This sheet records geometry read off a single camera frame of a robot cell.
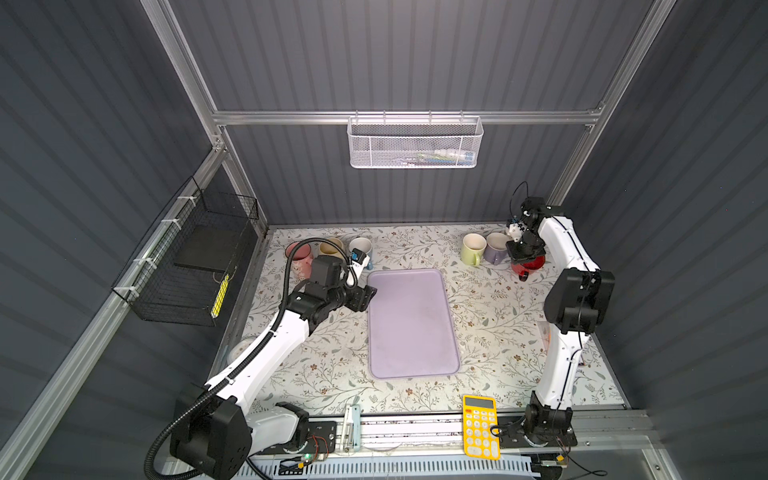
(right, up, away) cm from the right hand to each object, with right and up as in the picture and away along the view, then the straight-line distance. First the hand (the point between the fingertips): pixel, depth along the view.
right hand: (523, 260), depth 95 cm
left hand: (-50, -6, -14) cm, 53 cm away
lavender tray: (-36, -22, -2) cm, 43 cm away
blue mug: (-53, +5, +13) cm, 54 cm away
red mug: (-1, -3, -2) cm, 3 cm away
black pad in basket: (-88, +4, -21) cm, 91 cm away
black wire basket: (-94, -2, -24) cm, 97 cm away
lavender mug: (-6, +4, +8) cm, 11 cm away
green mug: (-14, +4, +9) cm, 17 cm away
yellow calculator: (-20, -39, -20) cm, 48 cm away
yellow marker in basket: (-83, -8, -27) cm, 87 cm away
